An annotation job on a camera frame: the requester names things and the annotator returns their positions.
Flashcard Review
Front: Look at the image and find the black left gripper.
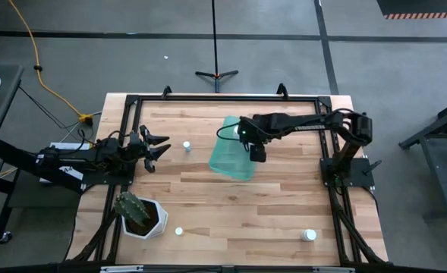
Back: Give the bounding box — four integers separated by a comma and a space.
122, 124, 172, 174

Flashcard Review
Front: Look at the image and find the teal translucent plastic basket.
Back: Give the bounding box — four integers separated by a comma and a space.
208, 115, 257, 182

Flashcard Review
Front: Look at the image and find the white pill bottle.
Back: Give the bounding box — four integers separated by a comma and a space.
301, 228, 318, 243

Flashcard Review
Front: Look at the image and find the green cactus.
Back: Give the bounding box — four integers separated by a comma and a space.
113, 190, 151, 229

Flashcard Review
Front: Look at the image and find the white faceted plant pot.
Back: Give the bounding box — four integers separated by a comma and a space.
121, 196, 169, 241

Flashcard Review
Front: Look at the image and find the white label sticker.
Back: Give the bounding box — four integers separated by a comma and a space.
58, 165, 85, 182

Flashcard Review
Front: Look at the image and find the white paper sheet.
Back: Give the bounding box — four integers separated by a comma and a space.
49, 141, 92, 151

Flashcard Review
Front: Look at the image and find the black tripod stand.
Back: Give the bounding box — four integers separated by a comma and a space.
194, 0, 240, 94

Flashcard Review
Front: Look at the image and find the dark grey side table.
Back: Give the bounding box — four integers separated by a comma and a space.
398, 96, 447, 221

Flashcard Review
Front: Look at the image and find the black mat with hazard stripes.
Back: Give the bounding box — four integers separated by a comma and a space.
376, 0, 447, 20

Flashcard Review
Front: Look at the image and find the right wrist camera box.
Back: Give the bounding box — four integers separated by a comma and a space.
249, 143, 267, 164

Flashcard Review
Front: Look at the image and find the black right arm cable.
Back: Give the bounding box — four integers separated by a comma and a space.
216, 124, 243, 143

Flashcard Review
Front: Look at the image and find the black aluminium table frame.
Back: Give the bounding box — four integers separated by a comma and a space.
66, 83, 390, 273

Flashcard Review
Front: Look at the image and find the yellow extension cable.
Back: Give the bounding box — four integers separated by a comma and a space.
8, 0, 95, 124

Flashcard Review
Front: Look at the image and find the black floor cable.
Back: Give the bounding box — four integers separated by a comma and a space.
17, 85, 97, 147

